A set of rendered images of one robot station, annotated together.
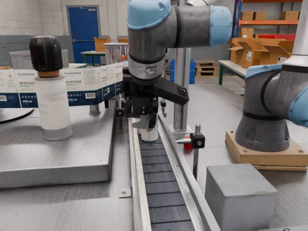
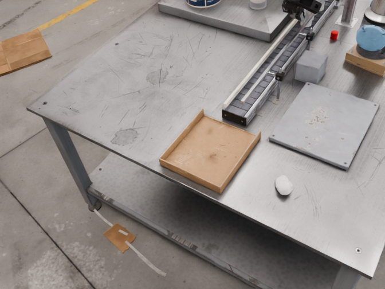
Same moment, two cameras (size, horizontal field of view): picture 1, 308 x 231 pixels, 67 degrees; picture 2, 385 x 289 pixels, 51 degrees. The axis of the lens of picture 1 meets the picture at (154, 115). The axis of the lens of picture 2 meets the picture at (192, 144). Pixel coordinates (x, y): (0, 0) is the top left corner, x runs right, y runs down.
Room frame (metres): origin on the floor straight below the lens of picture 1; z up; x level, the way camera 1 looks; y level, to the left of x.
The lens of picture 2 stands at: (-0.93, -0.75, 1.98)
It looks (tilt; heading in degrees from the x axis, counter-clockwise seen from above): 48 degrees down; 46
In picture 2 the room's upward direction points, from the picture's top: 8 degrees counter-clockwise
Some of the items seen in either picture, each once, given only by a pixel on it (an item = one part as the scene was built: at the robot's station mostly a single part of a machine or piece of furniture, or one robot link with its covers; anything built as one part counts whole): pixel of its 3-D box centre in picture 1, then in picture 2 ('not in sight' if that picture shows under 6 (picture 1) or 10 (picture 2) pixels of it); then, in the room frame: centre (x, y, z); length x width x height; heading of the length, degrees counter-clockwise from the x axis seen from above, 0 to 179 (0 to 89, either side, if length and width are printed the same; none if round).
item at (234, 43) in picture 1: (241, 49); not in sight; (3.90, -1.41, 0.97); 0.45 x 0.40 x 0.37; 88
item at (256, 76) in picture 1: (268, 87); not in sight; (0.64, -0.32, 1.04); 0.13 x 0.12 x 0.14; 10
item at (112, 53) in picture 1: (118, 70); not in sight; (1.20, 0.18, 1.01); 0.14 x 0.13 x 0.26; 7
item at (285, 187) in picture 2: not in sight; (283, 184); (-0.18, -0.39, 0.85); 0.08 x 0.07 x 0.04; 14
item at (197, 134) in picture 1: (187, 157); (304, 43); (0.48, -0.08, 0.91); 0.07 x 0.03 x 0.16; 97
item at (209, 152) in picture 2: not in sight; (211, 147); (-0.20, -0.09, 0.85); 0.30 x 0.26 x 0.04; 7
